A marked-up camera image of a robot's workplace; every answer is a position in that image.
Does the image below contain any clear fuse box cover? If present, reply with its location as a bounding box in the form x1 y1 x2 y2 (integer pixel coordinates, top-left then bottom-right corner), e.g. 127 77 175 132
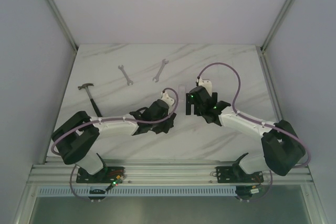
177 85 186 102

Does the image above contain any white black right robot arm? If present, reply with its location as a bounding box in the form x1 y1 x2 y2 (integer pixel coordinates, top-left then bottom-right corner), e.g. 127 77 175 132
186 86 306 182

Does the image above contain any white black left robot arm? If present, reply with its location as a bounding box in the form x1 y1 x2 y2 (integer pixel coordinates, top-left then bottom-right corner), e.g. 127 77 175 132
51 97 176 183

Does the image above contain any silver open-end wrench left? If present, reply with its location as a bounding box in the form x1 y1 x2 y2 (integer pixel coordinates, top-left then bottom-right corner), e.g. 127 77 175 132
118 65 133 86

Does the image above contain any silver open-end wrench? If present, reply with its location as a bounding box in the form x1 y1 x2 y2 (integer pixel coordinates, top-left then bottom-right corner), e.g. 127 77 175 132
152 59 169 82
118 65 133 86

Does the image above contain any silver open-end wrench right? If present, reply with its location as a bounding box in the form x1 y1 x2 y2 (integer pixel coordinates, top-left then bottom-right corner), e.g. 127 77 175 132
152 59 169 82

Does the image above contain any small claw hammer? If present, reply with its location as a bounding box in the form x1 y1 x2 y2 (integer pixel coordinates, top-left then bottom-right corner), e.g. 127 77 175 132
78 83 102 118

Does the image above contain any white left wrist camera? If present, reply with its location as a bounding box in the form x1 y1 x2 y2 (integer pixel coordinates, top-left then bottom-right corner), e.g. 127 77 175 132
160 91 175 107

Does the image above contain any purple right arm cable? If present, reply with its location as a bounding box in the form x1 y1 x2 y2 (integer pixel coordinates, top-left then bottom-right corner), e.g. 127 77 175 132
196 62 312 204

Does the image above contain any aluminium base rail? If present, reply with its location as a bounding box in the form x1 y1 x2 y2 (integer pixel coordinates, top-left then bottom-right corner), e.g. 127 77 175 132
27 158 314 187

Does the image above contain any aluminium frame rail right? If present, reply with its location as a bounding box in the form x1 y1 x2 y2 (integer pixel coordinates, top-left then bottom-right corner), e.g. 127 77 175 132
259 0 310 51

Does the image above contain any slotted grey cable duct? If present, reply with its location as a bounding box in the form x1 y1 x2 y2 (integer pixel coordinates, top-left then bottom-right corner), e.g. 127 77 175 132
37 186 237 197

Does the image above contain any aluminium frame post left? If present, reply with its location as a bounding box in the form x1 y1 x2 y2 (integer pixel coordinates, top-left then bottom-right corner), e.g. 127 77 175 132
31 0 79 51

